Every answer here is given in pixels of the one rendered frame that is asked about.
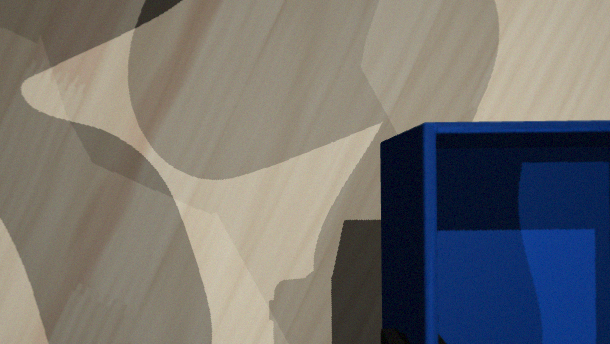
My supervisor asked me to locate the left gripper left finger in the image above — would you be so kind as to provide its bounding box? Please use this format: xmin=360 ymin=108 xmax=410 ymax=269
xmin=381 ymin=329 xmax=410 ymax=344

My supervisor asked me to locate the blue open-front bin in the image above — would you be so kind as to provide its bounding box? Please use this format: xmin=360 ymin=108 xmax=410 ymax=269
xmin=380 ymin=120 xmax=610 ymax=344

